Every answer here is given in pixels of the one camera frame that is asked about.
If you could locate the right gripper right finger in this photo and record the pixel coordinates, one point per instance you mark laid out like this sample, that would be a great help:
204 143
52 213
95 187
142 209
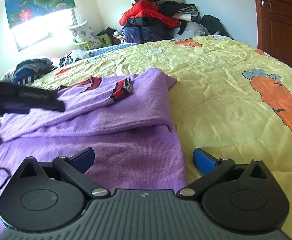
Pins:
213 171

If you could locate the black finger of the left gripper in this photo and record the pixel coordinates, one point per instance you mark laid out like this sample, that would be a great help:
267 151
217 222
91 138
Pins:
21 99

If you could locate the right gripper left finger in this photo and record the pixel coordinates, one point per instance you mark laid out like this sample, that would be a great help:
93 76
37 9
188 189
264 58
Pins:
72 170

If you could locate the purple knit sweater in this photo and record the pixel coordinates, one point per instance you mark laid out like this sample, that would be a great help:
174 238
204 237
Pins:
138 158

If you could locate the dark clothes pile on bed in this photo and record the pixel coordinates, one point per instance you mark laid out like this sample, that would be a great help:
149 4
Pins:
30 70

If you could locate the yellow carrot print quilt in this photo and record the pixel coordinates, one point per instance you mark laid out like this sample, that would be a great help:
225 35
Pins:
229 99

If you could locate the blue knitted blanket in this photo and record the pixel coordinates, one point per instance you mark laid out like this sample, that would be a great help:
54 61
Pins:
99 51

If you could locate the floral white pillow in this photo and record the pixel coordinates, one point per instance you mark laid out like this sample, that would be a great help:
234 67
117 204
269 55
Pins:
84 33

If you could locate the green plastic chair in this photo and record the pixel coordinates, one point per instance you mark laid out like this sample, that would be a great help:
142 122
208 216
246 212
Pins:
101 41

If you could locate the dark navy jacket pile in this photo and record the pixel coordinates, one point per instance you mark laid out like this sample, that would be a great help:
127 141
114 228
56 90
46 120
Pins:
145 29

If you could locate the red puffer jacket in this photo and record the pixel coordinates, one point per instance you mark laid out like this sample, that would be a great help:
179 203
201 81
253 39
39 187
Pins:
145 8

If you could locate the brown wooden door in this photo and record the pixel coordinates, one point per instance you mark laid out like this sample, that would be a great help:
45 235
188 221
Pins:
275 29

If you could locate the window with grey frame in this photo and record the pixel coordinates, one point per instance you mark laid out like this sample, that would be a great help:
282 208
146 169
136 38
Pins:
43 27

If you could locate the black bag by wall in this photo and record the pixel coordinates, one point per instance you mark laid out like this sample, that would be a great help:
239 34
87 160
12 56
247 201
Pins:
213 25

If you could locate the silver door handle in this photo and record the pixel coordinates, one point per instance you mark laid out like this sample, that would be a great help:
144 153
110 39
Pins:
265 2

